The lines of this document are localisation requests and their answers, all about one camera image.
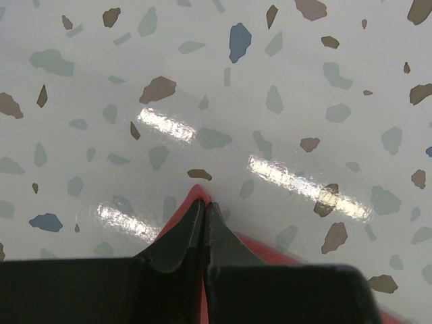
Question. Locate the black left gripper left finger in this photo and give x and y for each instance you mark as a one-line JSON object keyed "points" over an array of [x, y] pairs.
{"points": [[161, 284]]}

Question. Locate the red t-shirt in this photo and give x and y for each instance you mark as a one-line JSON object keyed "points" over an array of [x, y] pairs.
{"points": [[263, 251]]}

